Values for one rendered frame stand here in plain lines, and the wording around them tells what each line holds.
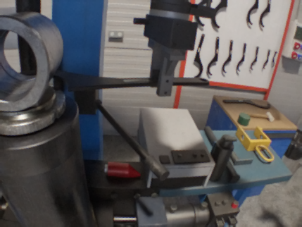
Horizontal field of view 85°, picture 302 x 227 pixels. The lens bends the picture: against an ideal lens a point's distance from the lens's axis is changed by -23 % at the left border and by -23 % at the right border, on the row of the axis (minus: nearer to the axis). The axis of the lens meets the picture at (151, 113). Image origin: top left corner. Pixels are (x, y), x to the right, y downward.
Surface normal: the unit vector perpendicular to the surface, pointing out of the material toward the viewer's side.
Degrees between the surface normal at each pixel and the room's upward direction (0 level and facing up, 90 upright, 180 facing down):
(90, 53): 90
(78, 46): 90
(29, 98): 90
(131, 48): 90
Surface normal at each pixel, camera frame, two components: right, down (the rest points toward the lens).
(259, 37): 0.11, 0.50
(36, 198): 0.39, 0.49
